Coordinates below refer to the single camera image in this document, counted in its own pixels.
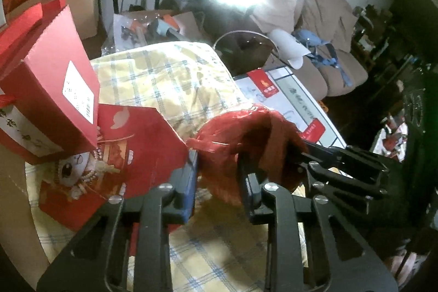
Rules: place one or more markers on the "flat red box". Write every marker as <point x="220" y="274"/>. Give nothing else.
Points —
<point x="56" y="1"/>

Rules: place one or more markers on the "person's right hand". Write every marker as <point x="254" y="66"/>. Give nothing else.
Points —
<point x="403" y="263"/>

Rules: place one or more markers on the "flat red cartoon paper bag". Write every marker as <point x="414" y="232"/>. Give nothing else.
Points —
<point x="143" y="148"/>

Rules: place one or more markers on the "red plastic bag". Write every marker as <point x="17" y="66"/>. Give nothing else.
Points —
<point x="232" y="138"/>

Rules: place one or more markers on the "yellow checked tablecloth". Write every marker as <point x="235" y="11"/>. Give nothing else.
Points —
<point x="164" y="80"/>

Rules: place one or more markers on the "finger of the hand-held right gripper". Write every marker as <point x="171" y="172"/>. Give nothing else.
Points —
<point x="342" y="182"/>
<point x="342" y="157"/>

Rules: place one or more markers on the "red gift bag white tag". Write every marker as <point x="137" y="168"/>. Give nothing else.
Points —
<point x="58" y="90"/>

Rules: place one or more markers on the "white printed paper sheet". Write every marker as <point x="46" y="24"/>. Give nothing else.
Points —
<point x="294" y="97"/>

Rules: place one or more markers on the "beige sofa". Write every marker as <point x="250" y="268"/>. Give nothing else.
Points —
<point x="338" y="73"/>

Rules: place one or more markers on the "clear plastic bag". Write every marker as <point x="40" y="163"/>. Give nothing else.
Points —
<point x="137" y="32"/>

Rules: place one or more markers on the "brown cardboard box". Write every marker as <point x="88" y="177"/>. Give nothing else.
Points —
<point x="84" y="4"/>

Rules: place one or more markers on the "red card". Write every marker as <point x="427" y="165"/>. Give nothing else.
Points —
<point x="313" y="131"/>
<point x="263" y="84"/>

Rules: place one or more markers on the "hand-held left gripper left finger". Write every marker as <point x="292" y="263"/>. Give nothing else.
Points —
<point x="190" y="196"/>

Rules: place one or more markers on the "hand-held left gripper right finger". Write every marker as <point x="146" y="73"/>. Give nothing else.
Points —
<point x="248" y="189"/>

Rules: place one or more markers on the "dark round side table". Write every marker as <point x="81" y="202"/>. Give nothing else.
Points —
<point x="246" y="49"/>

